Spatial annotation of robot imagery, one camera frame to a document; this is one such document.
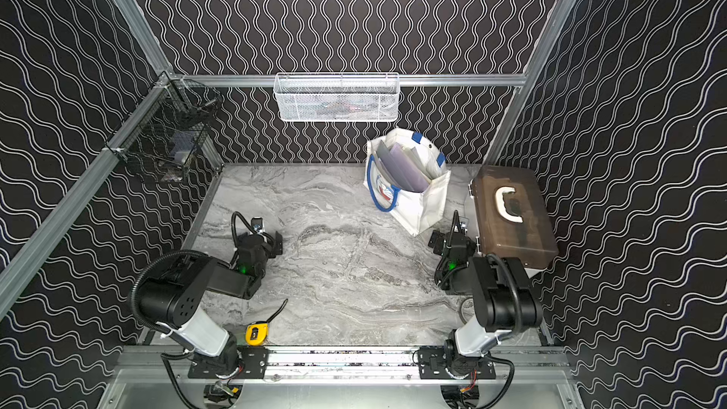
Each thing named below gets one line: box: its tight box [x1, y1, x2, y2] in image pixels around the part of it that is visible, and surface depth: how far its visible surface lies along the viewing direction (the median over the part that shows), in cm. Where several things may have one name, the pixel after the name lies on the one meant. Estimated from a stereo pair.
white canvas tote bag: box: [363, 127, 451, 237], surface depth 99 cm
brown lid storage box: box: [471, 164, 559, 269], surface depth 87 cm
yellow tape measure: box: [245, 298, 289, 347], surface depth 80 cm
